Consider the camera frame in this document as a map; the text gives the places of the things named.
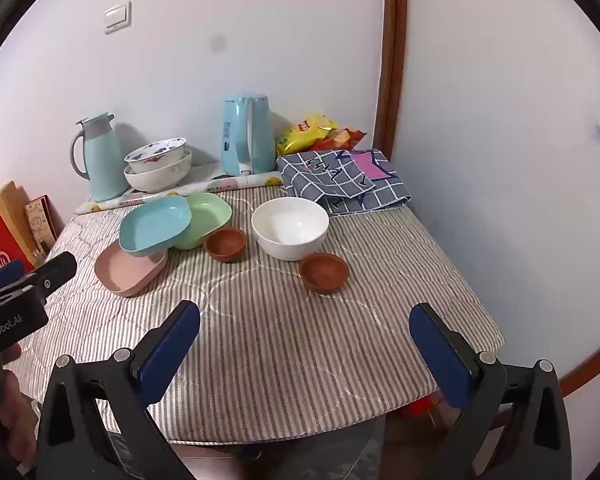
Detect light blue plate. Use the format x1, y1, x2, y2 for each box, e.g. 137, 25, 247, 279
119, 195, 192, 257

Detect striped tablecloth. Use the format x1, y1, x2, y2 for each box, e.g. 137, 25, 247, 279
5, 200, 506, 443

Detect brown wooden door trim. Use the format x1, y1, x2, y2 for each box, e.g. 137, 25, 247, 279
374, 0, 408, 161

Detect brown wooden baseboard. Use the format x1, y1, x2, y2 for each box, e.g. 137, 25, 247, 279
560, 350, 600, 398

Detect person's left hand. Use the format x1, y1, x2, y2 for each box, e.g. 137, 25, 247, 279
0, 342, 37, 461

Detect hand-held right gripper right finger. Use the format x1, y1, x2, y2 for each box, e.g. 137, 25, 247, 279
408, 302, 572, 480

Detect brown patterned box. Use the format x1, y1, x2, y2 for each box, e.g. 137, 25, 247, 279
25, 195, 58, 256

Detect yellow chip bag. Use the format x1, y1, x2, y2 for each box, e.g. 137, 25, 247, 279
276, 115, 340, 157

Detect large white printed bowl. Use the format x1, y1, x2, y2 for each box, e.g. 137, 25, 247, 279
123, 149, 193, 193

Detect grey checked folded cloth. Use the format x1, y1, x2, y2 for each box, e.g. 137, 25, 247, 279
276, 148, 412, 217

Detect white light switch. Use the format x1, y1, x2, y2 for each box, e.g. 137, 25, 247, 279
103, 1, 132, 35

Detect light blue thermos jug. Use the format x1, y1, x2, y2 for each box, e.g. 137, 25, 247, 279
70, 113, 130, 202

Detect red object under table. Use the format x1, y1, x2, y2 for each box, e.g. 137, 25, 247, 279
395, 392, 446, 418

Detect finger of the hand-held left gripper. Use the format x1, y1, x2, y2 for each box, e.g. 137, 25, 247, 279
30, 251, 78, 293
0, 259, 26, 297

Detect plain white bowl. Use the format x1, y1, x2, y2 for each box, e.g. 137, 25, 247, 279
251, 197, 330, 261

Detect pink plate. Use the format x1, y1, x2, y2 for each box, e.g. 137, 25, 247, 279
94, 240, 169, 297

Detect light green plate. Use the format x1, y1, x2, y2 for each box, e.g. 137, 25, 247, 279
172, 192, 233, 251

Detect light blue electric kettle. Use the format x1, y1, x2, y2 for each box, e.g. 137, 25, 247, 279
220, 94, 277, 177

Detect red chip bag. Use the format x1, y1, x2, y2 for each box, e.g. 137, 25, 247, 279
312, 128, 368, 153

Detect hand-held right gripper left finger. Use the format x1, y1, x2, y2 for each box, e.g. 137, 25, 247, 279
36, 300, 201, 480

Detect fruit print rolled mat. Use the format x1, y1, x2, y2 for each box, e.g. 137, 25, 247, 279
75, 170, 284, 216

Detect white bowl with painted pattern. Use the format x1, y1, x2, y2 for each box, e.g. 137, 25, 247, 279
124, 137, 187, 175

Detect small brown bowl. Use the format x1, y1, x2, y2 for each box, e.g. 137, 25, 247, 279
299, 252, 350, 295
203, 227, 247, 262

